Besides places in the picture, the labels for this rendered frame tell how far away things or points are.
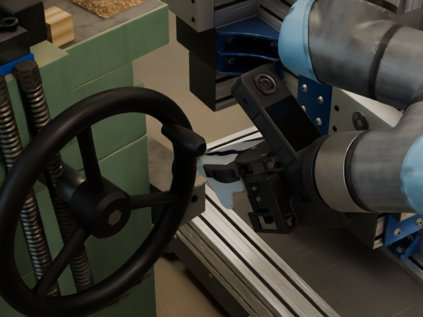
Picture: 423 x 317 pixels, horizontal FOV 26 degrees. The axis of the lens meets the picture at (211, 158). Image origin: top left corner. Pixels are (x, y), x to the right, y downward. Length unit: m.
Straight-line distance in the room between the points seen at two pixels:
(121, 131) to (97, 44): 0.15
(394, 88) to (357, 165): 0.09
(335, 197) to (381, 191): 0.06
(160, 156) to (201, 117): 1.18
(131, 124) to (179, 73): 1.52
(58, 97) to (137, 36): 0.22
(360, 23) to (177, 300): 1.28
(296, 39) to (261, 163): 0.12
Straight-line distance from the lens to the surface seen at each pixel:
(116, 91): 0.96
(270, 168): 0.90
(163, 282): 2.09
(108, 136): 1.26
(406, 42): 0.85
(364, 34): 0.86
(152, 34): 1.24
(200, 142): 0.99
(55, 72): 1.02
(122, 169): 1.31
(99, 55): 1.19
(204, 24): 1.61
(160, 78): 2.78
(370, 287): 1.81
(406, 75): 0.84
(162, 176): 1.38
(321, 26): 0.87
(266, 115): 0.88
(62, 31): 1.15
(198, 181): 1.34
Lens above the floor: 1.47
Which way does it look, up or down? 37 degrees down
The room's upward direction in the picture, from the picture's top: straight up
